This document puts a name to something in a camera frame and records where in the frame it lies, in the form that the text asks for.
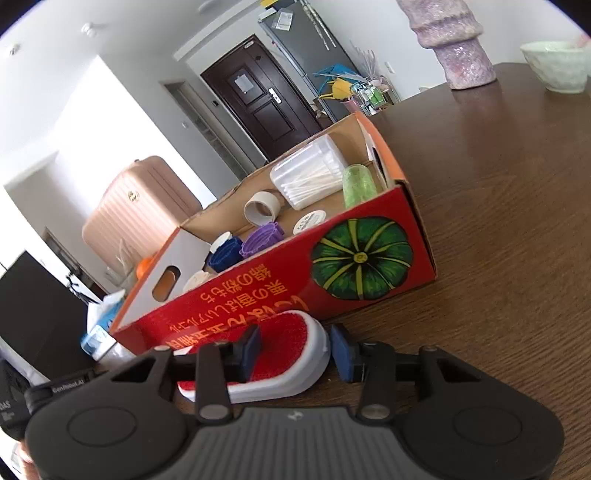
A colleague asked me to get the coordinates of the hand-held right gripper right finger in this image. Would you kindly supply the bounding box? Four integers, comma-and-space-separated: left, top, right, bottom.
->
330, 323, 497, 422

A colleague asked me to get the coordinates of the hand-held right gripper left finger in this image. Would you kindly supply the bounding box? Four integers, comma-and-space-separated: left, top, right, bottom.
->
95, 324, 264, 423

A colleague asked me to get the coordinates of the white brush with red bristles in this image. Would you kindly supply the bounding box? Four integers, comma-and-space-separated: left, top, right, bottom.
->
174, 309, 332, 404

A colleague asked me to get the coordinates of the red pumpkin print cardboard box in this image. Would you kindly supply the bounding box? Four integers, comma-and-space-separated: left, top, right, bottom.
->
109, 111, 437, 357

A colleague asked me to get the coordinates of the white ribbed cap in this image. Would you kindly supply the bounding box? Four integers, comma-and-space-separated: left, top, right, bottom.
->
183, 271, 216, 293
209, 233, 237, 254

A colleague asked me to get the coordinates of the blue ribbed cap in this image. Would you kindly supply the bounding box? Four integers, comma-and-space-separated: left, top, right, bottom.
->
207, 235, 244, 274

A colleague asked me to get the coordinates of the purple ribbed cap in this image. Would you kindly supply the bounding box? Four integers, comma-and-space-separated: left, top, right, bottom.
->
239, 221, 284, 260

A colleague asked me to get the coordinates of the white round labelled disc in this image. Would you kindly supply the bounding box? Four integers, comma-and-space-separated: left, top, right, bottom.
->
293, 209, 328, 237

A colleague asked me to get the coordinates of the beige tape roll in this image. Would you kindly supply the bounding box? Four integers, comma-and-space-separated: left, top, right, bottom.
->
243, 189, 282, 228

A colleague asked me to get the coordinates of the green spray bottle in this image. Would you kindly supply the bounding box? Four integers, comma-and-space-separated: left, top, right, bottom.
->
341, 165, 376, 209

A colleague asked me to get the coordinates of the clear cotton swab container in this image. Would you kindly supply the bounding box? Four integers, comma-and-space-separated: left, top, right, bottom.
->
270, 136, 350, 209

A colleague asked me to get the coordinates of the blue tissue pack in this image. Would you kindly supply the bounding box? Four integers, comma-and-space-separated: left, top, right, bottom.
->
80, 290, 126, 361

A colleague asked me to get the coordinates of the black paper bag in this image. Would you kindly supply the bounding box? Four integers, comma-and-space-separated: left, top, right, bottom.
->
0, 250, 101, 376

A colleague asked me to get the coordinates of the clear glass container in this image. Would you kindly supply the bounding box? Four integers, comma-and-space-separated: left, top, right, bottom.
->
103, 239, 140, 292

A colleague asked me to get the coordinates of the pink suitcase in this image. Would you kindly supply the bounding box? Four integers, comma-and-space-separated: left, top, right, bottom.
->
82, 155, 205, 283

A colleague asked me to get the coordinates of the white interior doorway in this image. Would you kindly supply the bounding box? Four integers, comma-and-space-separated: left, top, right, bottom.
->
159, 78, 258, 184

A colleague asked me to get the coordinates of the dark brown entrance door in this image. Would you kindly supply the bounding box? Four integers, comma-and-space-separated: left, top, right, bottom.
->
200, 35, 325, 161

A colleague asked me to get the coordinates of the rack with colourful things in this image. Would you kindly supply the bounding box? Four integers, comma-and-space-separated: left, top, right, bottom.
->
313, 64, 401, 117

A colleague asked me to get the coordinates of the grey refrigerator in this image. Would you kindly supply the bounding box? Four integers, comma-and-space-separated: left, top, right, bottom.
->
257, 0, 366, 124

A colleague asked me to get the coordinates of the purple glitter vase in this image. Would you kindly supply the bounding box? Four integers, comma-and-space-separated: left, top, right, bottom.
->
396, 0, 498, 91

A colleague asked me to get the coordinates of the pale green bowl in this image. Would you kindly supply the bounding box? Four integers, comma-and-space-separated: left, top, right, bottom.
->
520, 40, 591, 95

